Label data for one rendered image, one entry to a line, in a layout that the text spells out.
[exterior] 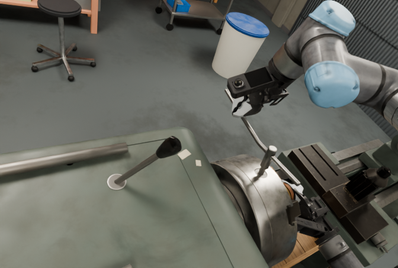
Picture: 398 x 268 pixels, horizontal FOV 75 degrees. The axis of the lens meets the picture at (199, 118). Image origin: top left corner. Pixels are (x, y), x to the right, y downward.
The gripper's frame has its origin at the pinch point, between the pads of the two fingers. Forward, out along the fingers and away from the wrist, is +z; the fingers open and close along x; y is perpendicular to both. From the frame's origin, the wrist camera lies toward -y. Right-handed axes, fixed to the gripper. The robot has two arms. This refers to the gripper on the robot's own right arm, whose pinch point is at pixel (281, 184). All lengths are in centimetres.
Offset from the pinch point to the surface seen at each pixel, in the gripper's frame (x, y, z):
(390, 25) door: -2, 346, 153
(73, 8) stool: -47, -34, 215
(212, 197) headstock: 17.3, -37.0, -3.5
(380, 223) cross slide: -11, 44, -24
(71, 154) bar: 19, -62, 12
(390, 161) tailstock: -11, 88, -4
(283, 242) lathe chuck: 9.0, -20.2, -16.2
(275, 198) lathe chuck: 15.0, -19.8, -7.7
